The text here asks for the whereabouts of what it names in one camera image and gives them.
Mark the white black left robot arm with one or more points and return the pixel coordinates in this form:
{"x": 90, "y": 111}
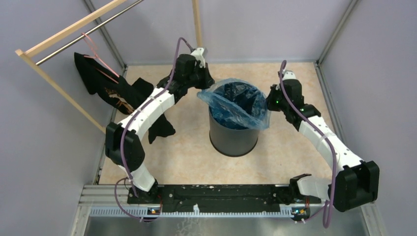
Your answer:
{"x": 123, "y": 140}

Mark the metal hanging rod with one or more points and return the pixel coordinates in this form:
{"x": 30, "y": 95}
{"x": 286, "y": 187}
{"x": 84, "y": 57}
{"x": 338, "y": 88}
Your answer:
{"x": 92, "y": 30}

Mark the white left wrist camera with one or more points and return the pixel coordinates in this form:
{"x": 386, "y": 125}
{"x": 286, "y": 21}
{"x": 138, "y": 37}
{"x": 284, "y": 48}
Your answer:
{"x": 199, "y": 55}

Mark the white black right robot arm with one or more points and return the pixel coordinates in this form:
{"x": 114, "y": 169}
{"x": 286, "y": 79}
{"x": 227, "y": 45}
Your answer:
{"x": 354, "y": 181}

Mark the dark grey trash bin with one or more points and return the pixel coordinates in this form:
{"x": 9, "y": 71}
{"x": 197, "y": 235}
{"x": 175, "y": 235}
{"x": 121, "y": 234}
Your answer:
{"x": 231, "y": 142}

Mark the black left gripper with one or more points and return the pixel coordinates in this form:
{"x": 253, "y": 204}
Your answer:
{"x": 208, "y": 80}

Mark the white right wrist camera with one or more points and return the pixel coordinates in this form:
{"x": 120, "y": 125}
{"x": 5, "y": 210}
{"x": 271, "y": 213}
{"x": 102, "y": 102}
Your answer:
{"x": 287, "y": 75}

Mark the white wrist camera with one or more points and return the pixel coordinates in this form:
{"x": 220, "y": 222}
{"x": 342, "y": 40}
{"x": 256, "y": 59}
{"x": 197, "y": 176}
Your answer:
{"x": 199, "y": 55}
{"x": 287, "y": 75}

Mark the blue plastic trash bag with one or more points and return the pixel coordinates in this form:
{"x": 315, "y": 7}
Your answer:
{"x": 237, "y": 104}

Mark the pink clothes hanger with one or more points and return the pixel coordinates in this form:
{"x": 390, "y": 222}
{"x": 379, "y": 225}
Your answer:
{"x": 93, "y": 47}

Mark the black garment with print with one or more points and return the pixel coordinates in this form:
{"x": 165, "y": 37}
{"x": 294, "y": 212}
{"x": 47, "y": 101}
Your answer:
{"x": 114, "y": 90}

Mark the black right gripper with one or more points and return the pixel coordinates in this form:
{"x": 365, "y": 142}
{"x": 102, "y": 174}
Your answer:
{"x": 274, "y": 91}

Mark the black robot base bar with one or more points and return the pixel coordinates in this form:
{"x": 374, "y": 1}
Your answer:
{"x": 220, "y": 198}

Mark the wooden clothes rack frame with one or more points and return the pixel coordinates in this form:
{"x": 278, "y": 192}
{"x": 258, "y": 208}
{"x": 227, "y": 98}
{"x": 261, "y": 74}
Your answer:
{"x": 93, "y": 16}

